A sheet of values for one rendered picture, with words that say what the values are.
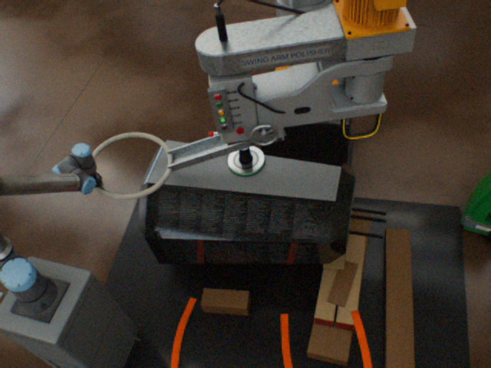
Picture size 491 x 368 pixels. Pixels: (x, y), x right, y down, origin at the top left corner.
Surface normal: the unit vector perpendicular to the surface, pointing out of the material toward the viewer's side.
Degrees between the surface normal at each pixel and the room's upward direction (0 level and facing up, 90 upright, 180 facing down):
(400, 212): 0
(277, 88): 4
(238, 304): 0
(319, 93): 90
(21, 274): 9
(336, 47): 90
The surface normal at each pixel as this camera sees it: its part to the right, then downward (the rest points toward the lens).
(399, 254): -0.11, -0.60
